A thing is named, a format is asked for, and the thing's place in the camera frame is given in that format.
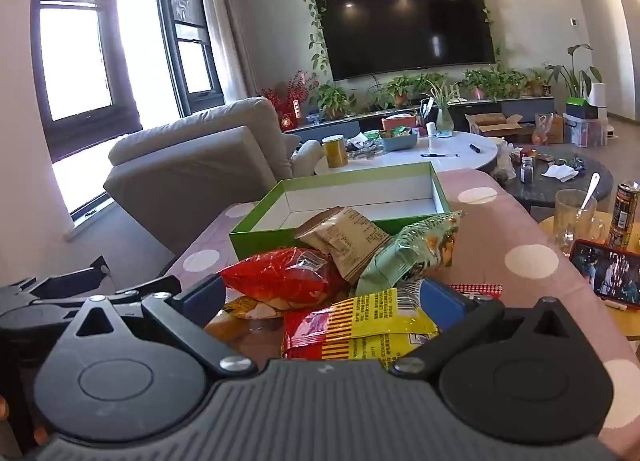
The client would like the open cardboard box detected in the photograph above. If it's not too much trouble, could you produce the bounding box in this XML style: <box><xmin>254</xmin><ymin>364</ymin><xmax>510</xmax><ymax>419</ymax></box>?
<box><xmin>464</xmin><ymin>112</ymin><xmax>524</xmax><ymax>137</ymax></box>

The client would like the white spoon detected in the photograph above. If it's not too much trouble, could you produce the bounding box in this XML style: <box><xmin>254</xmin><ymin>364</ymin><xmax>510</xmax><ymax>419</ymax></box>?
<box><xmin>579</xmin><ymin>172</ymin><xmax>601</xmax><ymax>213</ymax></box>

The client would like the black gold drink can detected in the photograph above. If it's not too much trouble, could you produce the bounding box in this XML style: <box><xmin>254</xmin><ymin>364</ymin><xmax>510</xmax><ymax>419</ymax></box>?
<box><xmin>607</xmin><ymin>182</ymin><xmax>640</xmax><ymax>250</ymax></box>

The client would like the white tissue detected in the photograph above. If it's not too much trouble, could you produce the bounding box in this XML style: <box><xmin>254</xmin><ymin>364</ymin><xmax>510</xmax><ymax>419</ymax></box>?
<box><xmin>541</xmin><ymin>163</ymin><xmax>581</xmax><ymax>183</ymax></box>

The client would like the beige paper snack packet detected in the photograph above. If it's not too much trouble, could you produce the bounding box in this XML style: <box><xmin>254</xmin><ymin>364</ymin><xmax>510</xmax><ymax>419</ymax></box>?
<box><xmin>294</xmin><ymin>207</ymin><xmax>394</xmax><ymax>287</ymax></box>

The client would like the orange tissue box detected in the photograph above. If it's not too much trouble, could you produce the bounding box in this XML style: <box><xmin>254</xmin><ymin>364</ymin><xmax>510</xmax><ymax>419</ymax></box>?
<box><xmin>381</xmin><ymin>113</ymin><xmax>419</xmax><ymax>132</ymax></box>

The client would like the tall leafy plant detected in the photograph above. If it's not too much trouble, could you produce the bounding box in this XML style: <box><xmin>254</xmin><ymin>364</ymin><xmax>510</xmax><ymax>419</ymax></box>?
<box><xmin>547</xmin><ymin>44</ymin><xmax>604</xmax><ymax>103</ymax></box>

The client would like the red checkered-edge snack packet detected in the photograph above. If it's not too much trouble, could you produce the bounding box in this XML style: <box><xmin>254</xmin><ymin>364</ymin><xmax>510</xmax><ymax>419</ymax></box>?
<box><xmin>449</xmin><ymin>283</ymin><xmax>504</xmax><ymax>300</ymax></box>

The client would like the glass vase with plant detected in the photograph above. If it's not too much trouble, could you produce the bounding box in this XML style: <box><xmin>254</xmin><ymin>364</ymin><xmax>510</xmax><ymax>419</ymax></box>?
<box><xmin>424</xmin><ymin>80</ymin><xmax>457</xmax><ymax>135</ymax></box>

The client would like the yellow red striped snack packet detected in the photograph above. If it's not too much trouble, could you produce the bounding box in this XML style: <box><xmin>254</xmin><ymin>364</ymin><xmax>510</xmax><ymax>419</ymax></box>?
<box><xmin>281</xmin><ymin>286</ymin><xmax>442</xmax><ymax>373</ymax></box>

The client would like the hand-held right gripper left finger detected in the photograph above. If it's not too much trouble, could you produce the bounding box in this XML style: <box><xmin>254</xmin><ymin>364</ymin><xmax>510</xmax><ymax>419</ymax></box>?
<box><xmin>61</xmin><ymin>273</ymin><xmax>256</xmax><ymax>378</ymax></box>

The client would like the row of potted green plants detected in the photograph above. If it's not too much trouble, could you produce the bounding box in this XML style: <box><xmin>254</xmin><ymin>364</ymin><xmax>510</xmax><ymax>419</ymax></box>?
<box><xmin>312</xmin><ymin>66</ymin><xmax>554</xmax><ymax>121</ymax></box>

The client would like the clear plastic bag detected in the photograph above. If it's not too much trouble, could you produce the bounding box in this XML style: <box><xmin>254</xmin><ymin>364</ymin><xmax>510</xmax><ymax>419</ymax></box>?
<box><xmin>492</xmin><ymin>138</ymin><xmax>519</xmax><ymax>180</ymax></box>

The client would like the yellow wooden side table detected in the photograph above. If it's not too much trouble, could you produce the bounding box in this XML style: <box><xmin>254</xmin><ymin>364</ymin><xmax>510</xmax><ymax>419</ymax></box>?
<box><xmin>537</xmin><ymin>213</ymin><xmax>640</xmax><ymax>343</ymax></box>

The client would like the red flower plant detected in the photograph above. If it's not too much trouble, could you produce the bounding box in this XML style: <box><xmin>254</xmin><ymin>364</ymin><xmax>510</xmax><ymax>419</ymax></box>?
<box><xmin>257</xmin><ymin>70</ymin><xmax>314</xmax><ymax>133</ymax></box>

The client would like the glass mug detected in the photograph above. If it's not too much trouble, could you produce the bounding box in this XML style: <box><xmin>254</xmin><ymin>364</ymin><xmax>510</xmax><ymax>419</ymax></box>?
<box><xmin>553</xmin><ymin>188</ymin><xmax>607</xmax><ymax>258</ymax></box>

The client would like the white curtain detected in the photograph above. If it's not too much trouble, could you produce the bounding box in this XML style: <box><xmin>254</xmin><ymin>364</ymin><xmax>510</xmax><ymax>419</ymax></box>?
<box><xmin>197</xmin><ymin>0</ymin><xmax>262</xmax><ymax>105</ymax></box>

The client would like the orange snack packet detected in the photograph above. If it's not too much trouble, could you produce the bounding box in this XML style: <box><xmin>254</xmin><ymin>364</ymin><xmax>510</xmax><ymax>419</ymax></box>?
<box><xmin>204</xmin><ymin>297</ymin><xmax>287</xmax><ymax>343</ymax></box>

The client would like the dark round table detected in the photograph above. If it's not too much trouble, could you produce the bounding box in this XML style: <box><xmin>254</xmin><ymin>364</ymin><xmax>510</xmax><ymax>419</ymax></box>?
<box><xmin>492</xmin><ymin>143</ymin><xmax>615</xmax><ymax>215</ymax></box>

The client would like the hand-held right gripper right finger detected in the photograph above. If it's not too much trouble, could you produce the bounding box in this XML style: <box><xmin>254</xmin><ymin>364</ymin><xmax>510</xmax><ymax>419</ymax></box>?
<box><xmin>389</xmin><ymin>279</ymin><xmax>582</xmax><ymax>379</ymax></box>

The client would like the clear storage box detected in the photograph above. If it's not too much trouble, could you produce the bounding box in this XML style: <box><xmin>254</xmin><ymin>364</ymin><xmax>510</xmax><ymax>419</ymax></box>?
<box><xmin>563</xmin><ymin>114</ymin><xmax>609</xmax><ymax>148</ymax></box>

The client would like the white air purifier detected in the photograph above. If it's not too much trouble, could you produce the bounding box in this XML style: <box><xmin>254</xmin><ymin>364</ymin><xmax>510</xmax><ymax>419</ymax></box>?
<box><xmin>587</xmin><ymin>82</ymin><xmax>609</xmax><ymax>120</ymax></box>

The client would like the green trailing vine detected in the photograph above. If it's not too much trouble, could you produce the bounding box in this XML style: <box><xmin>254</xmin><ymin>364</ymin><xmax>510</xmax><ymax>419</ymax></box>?
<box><xmin>302</xmin><ymin>0</ymin><xmax>502</xmax><ymax>88</ymax></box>

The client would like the orange plastic bag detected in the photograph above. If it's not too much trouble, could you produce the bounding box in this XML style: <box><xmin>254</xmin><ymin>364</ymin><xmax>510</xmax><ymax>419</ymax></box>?
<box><xmin>532</xmin><ymin>112</ymin><xmax>566</xmax><ymax>145</ymax></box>

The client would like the blue basket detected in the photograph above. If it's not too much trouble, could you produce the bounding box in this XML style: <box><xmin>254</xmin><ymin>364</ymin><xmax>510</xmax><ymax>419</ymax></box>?
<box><xmin>378</xmin><ymin>131</ymin><xmax>419</xmax><ymax>152</ymax></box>

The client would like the pink dotted tablecloth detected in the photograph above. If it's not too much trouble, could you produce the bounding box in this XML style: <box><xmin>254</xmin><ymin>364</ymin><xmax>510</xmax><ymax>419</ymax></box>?
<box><xmin>165</xmin><ymin>168</ymin><xmax>640</xmax><ymax>461</ymax></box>

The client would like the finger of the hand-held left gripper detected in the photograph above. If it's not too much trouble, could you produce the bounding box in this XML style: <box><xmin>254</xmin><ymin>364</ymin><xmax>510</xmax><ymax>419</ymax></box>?
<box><xmin>29</xmin><ymin>274</ymin><xmax>183</xmax><ymax>316</ymax></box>
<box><xmin>0</xmin><ymin>255</ymin><xmax>111</xmax><ymax>313</ymax></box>

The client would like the green cardboard box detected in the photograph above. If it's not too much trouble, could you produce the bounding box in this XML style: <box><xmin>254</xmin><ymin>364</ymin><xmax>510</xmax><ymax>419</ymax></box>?
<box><xmin>229</xmin><ymin>162</ymin><xmax>451</xmax><ymax>262</ymax></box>

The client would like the yellow canister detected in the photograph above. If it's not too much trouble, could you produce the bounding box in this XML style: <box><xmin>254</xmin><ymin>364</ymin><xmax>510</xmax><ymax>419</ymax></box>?
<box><xmin>321</xmin><ymin>134</ymin><xmax>350</xmax><ymax>170</ymax></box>

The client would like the black wall television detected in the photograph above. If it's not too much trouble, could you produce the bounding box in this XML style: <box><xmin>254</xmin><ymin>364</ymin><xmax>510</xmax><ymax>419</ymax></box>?
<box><xmin>314</xmin><ymin>0</ymin><xmax>497</xmax><ymax>82</ymax></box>

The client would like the white round table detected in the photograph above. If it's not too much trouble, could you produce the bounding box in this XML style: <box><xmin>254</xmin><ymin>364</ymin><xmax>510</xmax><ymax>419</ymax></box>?
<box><xmin>313</xmin><ymin>128</ymin><xmax>500</xmax><ymax>178</ymax></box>

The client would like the smartphone in red case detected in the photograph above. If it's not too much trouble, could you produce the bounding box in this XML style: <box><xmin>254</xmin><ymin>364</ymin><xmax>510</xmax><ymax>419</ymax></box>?
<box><xmin>569</xmin><ymin>239</ymin><xmax>640</xmax><ymax>311</ymax></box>

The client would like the shiny red snack packet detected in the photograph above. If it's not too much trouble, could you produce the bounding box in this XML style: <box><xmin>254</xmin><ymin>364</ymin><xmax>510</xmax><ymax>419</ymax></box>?
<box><xmin>217</xmin><ymin>247</ymin><xmax>347</xmax><ymax>313</ymax></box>

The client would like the dark framed window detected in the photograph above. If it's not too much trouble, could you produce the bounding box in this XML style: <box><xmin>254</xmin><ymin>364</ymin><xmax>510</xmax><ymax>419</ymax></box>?
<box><xmin>156</xmin><ymin>0</ymin><xmax>227</xmax><ymax>115</ymax></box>
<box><xmin>31</xmin><ymin>0</ymin><xmax>162</xmax><ymax>163</ymax></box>

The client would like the grey television cabinet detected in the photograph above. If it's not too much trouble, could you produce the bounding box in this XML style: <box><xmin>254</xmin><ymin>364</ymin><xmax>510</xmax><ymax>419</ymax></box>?
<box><xmin>282</xmin><ymin>96</ymin><xmax>556</xmax><ymax>143</ymax></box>

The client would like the green black box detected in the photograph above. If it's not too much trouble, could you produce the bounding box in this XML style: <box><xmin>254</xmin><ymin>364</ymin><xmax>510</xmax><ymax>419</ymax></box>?
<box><xmin>565</xmin><ymin>96</ymin><xmax>600</xmax><ymax>120</ymax></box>

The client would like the beige sofa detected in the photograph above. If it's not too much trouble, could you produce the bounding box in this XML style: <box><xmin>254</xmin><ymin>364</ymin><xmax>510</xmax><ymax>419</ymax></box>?
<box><xmin>103</xmin><ymin>96</ymin><xmax>327</xmax><ymax>258</ymax></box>

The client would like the green snack packet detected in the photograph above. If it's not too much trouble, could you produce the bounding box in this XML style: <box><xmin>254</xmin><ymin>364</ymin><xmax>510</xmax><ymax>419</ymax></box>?
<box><xmin>355</xmin><ymin>211</ymin><xmax>467</xmax><ymax>298</ymax></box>

